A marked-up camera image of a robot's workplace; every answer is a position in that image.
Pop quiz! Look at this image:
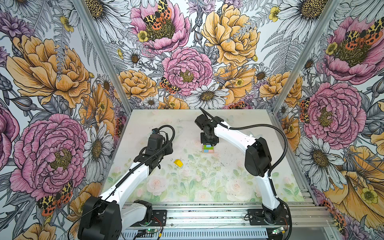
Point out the green wood block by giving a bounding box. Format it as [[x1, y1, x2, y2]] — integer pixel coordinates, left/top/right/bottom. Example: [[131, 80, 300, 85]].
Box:
[[203, 145, 214, 152]]

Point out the yellow wood block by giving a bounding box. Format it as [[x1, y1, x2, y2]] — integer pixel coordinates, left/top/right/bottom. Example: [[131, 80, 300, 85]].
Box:
[[174, 159, 184, 168]]

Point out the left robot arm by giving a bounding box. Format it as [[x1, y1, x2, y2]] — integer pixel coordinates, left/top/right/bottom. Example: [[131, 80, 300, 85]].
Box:
[[78, 132, 174, 240]]

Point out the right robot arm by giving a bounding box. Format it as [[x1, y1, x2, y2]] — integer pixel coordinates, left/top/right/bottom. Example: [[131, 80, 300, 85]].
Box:
[[195, 111, 289, 225]]

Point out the vented metal grille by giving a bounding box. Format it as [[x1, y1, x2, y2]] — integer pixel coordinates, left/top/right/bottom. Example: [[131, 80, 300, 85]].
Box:
[[119, 228, 269, 240]]

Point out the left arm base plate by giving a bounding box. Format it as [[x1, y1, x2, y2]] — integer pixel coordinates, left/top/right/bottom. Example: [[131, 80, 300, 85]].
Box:
[[139, 210, 168, 227]]

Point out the aluminium rail frame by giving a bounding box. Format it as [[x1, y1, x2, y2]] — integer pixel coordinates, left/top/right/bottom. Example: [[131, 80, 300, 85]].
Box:
[[123, 203, 335, 230]]

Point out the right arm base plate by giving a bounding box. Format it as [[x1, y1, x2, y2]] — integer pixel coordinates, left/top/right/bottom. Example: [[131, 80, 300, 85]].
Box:
[[244, 209, 291, 226]]

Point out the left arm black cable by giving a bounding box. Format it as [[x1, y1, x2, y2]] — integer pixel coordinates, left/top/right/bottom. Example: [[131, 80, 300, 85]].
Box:
[[67, 124, 176, 240]]

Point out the left corner aluminium post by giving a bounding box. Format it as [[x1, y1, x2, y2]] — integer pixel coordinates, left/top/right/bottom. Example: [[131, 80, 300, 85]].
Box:
[[70, 0, 133, 115]]

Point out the corner aluminium post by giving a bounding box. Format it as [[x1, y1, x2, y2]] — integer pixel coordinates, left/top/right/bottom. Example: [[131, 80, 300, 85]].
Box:
[[70, 0, 133, 115], [271, 0, 343, 115]]

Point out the right corner aluminium post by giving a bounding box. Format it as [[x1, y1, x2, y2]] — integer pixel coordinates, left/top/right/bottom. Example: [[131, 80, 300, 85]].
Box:
[[271, 0, 343, 115]]

